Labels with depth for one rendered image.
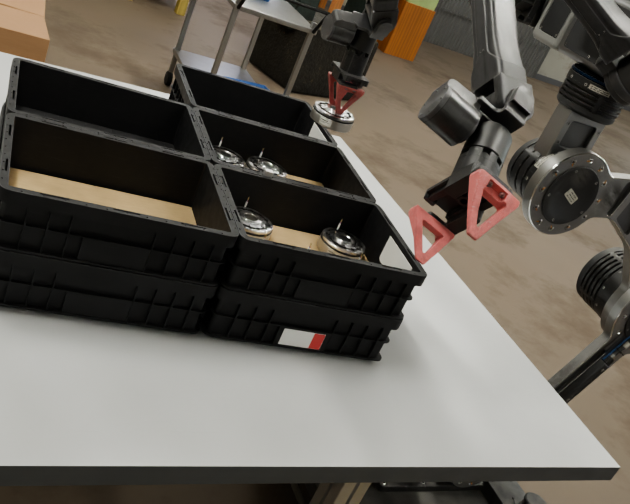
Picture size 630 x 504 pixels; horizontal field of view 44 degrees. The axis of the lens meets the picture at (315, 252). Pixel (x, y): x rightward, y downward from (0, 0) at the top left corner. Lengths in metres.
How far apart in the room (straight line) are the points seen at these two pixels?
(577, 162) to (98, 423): 1.07
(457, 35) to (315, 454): 9.89
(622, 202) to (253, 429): 0.99
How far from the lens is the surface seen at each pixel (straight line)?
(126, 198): 1.58
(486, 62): 1.13
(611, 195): 1.83
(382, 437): 1.46
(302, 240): 1.68
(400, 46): 8.85
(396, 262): 1.62
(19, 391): 1.26
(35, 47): 3.82
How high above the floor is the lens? 1.53
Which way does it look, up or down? 25 degrees down
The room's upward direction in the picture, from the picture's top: 25 degrees clockwise
